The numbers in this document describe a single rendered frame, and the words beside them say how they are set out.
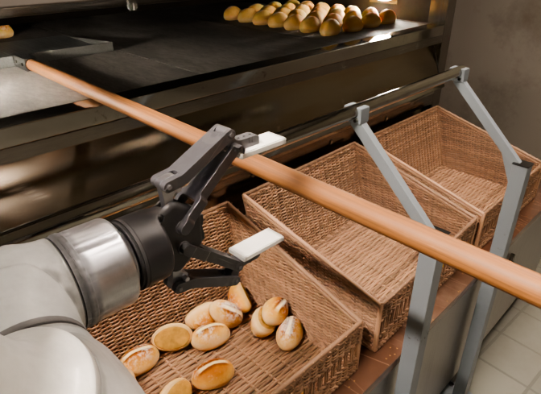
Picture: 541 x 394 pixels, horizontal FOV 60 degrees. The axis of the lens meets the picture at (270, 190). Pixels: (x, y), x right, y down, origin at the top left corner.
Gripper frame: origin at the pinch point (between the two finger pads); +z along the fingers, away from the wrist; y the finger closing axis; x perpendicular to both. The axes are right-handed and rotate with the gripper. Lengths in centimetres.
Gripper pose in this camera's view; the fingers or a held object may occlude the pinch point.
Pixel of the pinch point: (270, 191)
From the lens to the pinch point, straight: 58.6
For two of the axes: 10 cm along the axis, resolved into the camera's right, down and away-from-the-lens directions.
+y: -0.1, 8.9, 4.6
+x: 7.0, 3.3, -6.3
